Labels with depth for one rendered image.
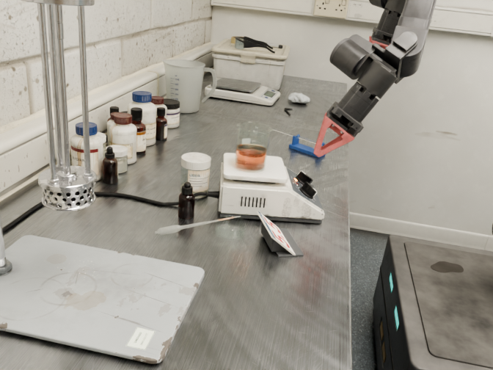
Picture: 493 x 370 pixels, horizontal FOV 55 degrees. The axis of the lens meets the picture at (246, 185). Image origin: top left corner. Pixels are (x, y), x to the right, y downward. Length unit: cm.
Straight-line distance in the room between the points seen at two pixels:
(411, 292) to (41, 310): 112
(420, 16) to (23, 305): 82
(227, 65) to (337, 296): 140
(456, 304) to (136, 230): 100
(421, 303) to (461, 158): 118
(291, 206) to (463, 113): 166
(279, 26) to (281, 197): 155
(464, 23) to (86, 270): 195
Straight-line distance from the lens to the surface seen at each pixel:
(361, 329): 192
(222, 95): 176
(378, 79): 92
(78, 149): 101
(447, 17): 232
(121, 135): 109
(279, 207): 89
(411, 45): 93
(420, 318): 143
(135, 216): 89
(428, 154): 249
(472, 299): 159
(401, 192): 254
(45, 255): 78
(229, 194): 87
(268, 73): 198
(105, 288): 69
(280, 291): 72
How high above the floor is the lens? 117
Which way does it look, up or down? 24 degrees down
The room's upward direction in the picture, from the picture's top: 6 degrees clockwise
